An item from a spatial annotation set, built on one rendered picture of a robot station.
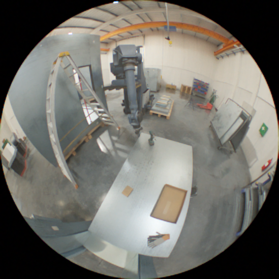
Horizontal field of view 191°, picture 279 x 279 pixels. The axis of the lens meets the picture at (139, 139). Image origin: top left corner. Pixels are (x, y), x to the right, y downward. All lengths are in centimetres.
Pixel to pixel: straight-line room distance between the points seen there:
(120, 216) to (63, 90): 248
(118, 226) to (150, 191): 56
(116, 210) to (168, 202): 59
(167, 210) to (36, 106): 270
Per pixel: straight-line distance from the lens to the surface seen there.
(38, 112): 219
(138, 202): 101
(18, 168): 571
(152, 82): 731
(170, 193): 107
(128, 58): 130
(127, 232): 108
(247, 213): 356
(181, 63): 1150
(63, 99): 228
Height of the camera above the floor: 166
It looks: 46 degrees down
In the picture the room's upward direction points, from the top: straight up
